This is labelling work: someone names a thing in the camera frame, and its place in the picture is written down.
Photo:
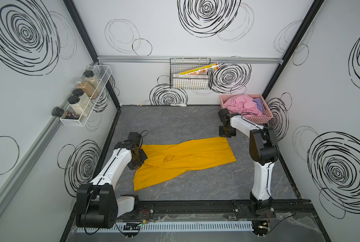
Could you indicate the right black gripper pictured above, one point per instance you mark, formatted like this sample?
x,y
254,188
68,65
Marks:
x,y
232,133

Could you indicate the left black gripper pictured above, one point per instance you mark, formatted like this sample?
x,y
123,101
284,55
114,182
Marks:
x,y
143,157

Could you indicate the yellow t-shirt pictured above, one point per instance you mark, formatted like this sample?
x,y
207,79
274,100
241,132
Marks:
x,y
166,162

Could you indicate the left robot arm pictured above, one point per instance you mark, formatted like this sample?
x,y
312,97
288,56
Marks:
x,y
101,189

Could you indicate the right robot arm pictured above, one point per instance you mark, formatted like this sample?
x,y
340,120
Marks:
x,y
264,151

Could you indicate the pink t-shirt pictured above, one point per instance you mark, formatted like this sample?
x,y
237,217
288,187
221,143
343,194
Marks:
x,y
244,105

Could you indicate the pink plastic basket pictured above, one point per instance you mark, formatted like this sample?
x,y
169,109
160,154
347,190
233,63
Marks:
x,y
267,116

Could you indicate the purple t-shirt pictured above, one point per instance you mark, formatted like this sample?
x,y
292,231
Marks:
x,y
258,101

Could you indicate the yellow foil box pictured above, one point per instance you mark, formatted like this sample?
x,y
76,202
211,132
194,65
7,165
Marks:
x,y
201,70

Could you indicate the white box in basket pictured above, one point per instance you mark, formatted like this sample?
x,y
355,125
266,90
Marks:
x,y
191,77

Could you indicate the spice jar cream contents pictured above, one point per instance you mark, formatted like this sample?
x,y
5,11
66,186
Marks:
x,y
79,106

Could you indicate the spice jar white contents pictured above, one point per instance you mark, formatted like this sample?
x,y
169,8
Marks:
x,y
83,96

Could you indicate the spice jar brown contents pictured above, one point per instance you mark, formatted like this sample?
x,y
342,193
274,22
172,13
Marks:
x,y
89,83

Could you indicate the small dark spice bottle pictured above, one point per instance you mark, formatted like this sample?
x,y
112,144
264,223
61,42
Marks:
x,y
64,114

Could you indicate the black wire basket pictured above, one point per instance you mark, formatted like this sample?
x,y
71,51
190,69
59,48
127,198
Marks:
x,y
179,65

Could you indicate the clear wall shelf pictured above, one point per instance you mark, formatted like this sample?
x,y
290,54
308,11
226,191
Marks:
x,y
99,105

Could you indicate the grey slotted cable duct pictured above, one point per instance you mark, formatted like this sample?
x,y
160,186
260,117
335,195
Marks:
x,y
190,226

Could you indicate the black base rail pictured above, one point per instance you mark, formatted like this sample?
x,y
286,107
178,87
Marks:
x,y
238,209

